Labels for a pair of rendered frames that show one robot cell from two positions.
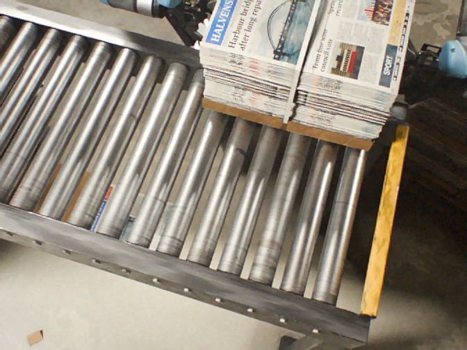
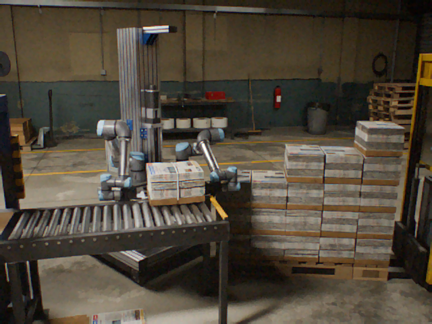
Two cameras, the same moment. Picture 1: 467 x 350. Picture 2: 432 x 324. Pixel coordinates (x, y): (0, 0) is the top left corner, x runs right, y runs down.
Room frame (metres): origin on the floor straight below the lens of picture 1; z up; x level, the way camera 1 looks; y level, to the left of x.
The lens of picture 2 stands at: (-1.96, 0.90, 1.78)
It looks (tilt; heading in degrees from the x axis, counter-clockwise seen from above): 14 degrees down; 332
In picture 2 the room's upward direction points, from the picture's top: straight up
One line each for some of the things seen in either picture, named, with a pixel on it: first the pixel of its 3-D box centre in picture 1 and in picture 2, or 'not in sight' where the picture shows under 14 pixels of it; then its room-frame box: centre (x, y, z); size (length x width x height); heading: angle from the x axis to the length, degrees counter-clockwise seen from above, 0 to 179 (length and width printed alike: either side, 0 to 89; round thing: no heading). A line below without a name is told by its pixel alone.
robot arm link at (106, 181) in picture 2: not in sight; (108, 182); (0.88, 0.29, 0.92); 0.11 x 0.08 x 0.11; 60
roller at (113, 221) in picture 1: (146, 146); (138, 217); (0.49, 0.20, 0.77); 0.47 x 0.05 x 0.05; 166
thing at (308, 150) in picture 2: not in sight; (304, 149); (0.63, -1.27, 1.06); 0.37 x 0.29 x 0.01; 147
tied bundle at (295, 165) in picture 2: not in sight; (302, 163); (0.62, -1.26, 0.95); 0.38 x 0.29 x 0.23; 147
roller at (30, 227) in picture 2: not in sight; (30, 227); (0.64, 0.83, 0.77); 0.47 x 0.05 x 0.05; 166
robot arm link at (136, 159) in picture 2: not in sight; (136, 160); (1.18, -0.01, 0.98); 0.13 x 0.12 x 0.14; 60
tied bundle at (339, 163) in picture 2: not in sight; (339, 164); (0.46, -1.51, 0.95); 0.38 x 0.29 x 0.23; 147
